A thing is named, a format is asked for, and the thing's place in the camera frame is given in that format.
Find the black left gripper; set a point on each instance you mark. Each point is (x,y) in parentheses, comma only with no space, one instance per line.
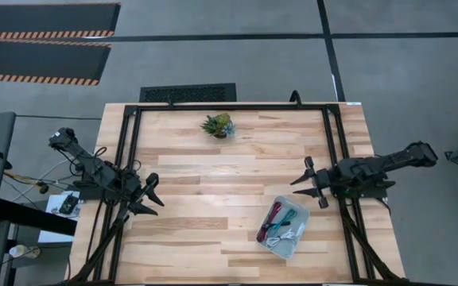
(130,190)

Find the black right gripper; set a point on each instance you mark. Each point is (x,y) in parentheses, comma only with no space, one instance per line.
(323,180)

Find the grey plastic bin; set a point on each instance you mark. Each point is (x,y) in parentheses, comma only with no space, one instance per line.
(292,246)

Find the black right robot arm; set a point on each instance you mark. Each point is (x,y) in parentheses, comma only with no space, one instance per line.
(380,167)

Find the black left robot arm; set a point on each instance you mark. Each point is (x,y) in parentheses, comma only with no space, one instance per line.
(90,165)

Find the black handheld controller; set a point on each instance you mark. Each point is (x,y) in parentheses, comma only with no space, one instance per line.
(68,204)

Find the white paper sheet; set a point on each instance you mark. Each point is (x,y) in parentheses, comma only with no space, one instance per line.
(54,202)

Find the small potted succulent plant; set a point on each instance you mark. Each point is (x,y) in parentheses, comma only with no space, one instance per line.
(217,125)

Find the black perforated floor mat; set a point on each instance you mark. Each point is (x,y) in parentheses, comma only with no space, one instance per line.
(188,93)

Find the black hazard-striped floor mat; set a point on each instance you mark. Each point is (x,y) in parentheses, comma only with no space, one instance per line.
(38,59)
(46,18)

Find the black metal table frame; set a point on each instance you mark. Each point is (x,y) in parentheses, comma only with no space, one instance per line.
(233,107)

